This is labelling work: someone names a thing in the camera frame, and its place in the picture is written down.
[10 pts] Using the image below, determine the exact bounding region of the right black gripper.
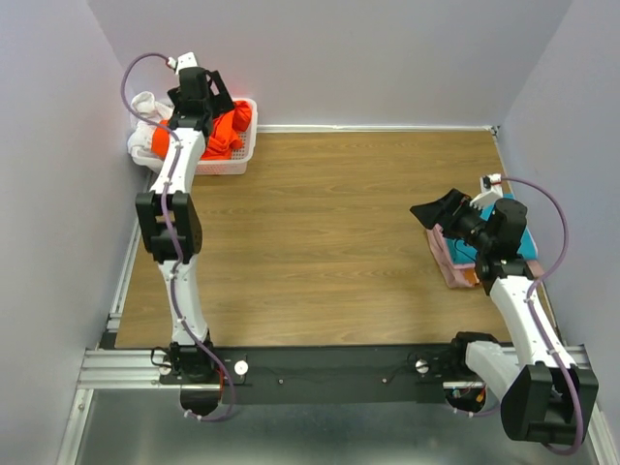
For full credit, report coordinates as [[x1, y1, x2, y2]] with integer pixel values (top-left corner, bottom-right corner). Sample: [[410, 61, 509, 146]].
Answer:
[[410, 187, 493, 251]]

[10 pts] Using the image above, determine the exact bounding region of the orange t shirt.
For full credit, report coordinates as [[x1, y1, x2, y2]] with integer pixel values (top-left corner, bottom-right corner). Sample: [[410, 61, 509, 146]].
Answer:
[[150, 100, 253, 161]]

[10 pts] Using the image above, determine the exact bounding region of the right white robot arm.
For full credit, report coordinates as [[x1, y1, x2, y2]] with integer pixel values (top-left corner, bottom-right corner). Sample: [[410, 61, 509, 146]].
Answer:
[[410, 189, 599, 455]]

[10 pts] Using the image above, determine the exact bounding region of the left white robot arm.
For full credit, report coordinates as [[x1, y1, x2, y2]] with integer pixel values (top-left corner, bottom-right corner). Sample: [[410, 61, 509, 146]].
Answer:
[[136, 64, 234, 384]]

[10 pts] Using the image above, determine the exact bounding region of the pink folded t shirt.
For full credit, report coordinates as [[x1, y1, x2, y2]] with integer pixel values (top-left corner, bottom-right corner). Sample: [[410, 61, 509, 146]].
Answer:
[[426, 226, 543, 289]]

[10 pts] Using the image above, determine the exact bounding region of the white t shirt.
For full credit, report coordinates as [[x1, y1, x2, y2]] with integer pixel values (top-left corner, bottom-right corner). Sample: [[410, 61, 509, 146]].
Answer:
[[127, 91, 173, 166]]

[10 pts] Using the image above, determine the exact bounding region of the white plastic basket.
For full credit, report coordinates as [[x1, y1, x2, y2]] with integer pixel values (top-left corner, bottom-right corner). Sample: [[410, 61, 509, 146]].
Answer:
[[143, 98, 258, 175]]

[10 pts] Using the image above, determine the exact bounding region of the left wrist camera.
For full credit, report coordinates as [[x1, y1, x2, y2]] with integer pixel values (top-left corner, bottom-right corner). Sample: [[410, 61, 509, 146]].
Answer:
[[167, 52, 199, 75]]

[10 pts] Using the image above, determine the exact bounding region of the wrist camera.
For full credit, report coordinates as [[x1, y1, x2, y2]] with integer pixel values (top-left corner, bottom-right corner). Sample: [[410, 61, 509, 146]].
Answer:
[[469, 173, 504, 211], [167, 52, 199, 75]]

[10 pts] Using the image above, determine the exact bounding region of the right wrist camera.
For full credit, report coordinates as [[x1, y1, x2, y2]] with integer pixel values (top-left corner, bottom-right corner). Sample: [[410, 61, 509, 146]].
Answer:
[[469, 173, 504, 211]]

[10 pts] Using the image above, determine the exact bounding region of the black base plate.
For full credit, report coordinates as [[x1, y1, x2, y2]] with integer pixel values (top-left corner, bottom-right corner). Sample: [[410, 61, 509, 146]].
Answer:
[[150, 344, 482, 411]]

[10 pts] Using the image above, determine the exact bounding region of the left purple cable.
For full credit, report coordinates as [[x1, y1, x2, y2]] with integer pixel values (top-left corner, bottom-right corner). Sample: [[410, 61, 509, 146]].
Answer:
[[119, 51, 237, 423]]

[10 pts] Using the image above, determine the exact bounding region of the aluminium frame rail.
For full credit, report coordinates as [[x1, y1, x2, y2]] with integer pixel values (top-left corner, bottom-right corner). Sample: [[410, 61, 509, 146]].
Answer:
[[77, 346, 169, 390]]

